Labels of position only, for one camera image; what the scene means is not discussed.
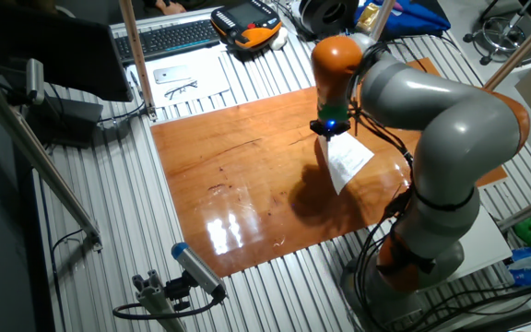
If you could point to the black eyeglasses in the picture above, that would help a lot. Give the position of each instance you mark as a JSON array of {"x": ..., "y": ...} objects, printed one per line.
[{"x": 187, "y": 84}]

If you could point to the aluminium profile post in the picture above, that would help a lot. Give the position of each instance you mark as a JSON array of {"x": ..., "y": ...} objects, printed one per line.
[{"x": 383, "y": 18}]

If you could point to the jar with yellow content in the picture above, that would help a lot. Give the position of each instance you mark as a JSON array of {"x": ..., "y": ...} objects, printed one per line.
[{"x": 369, "y": 16}]

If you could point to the black camera clamp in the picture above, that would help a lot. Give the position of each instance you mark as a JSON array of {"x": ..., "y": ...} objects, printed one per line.
[{"x": 178, "y": 290}]

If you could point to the short aluminium profile mount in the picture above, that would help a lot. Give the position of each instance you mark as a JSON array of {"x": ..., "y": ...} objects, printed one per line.
[{"x": 155, "y": 299}]

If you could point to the person's bare hand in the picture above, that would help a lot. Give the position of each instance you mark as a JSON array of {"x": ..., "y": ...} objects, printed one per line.
[{"x": 171, "y": 7}]

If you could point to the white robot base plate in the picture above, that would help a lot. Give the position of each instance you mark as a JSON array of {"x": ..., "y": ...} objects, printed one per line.
[{"x": 482, "y": 244}]

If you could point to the grey diagonal frame strut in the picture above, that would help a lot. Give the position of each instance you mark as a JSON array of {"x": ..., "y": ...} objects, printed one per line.
[{"x": 39, "y": 157}]

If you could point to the tan frame post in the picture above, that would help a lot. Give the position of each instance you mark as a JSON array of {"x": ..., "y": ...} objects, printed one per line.
[{"x": 137, "y": 55}]

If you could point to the silver smartphone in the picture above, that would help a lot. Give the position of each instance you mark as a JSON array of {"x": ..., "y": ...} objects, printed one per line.
[{"x": 172, "y": 74}]

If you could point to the silver and orange robot arm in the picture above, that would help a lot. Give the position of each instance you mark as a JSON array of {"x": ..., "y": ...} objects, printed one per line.
[{"x": 454, "y": 124}]

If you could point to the printed paper document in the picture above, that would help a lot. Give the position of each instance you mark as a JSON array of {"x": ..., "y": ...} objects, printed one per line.
[{"x": 205, "y": 78}]

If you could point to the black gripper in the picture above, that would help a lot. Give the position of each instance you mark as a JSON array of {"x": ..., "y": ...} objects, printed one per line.
[{"x": 330, "y": 125}]

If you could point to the black round device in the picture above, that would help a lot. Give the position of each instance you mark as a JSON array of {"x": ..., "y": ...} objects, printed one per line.
[{"x": 327, "y": 16}]

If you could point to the chair base with wheels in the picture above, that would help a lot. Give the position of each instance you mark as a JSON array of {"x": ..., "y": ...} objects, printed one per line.
[{"x": 500, "y": 34}]

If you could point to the silver camera with blue end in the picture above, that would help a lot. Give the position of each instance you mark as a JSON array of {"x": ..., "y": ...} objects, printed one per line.
[{"x": 198, "y": 269}]

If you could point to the black monitor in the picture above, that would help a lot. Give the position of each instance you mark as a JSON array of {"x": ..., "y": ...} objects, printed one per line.
[{"x": 53, "y": 50}]

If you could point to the white rounded object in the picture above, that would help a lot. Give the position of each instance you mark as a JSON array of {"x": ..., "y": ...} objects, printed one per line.
[{"x": 280, "y": 39}]

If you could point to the black computer keyboard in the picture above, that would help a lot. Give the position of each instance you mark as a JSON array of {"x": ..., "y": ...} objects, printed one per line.
[{"x": 168, "y": 39}]

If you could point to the white paper sheet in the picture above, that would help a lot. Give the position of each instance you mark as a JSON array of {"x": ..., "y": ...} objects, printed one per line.
[{"x": 346, "y": 161}]

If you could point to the blue and white package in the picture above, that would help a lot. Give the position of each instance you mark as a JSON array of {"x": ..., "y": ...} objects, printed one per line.
[{"x": 528, "y": 267}]

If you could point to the black and orange teach pendant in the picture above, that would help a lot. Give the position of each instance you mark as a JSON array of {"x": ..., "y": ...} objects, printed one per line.
[{"x": 247, "y": 27}]

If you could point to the grey frame bar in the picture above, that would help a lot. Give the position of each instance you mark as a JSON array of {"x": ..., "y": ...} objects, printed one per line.
[{"x": 530, "y": 209}]

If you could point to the dark grey box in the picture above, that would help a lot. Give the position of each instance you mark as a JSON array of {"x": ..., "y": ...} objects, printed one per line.
[{"x": 67, "y": 122}]

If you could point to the wooden board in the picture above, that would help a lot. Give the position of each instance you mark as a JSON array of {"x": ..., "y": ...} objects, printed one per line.
[{"x": 228, "y": 184}]

